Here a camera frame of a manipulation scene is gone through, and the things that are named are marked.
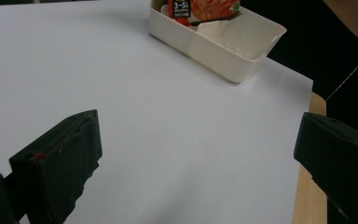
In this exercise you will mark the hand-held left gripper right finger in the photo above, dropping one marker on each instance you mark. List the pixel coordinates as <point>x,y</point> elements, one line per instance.
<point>345,155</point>

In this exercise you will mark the white packet with meat picture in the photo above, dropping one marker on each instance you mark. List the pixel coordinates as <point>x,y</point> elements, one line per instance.
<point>208,9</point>

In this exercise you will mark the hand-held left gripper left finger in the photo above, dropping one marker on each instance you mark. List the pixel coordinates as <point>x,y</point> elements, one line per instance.
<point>59,168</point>

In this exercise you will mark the white plastic box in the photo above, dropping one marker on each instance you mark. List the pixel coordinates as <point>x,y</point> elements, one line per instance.
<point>223,53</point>

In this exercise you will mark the white table sheet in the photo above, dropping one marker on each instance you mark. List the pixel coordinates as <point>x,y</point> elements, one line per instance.
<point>174,130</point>

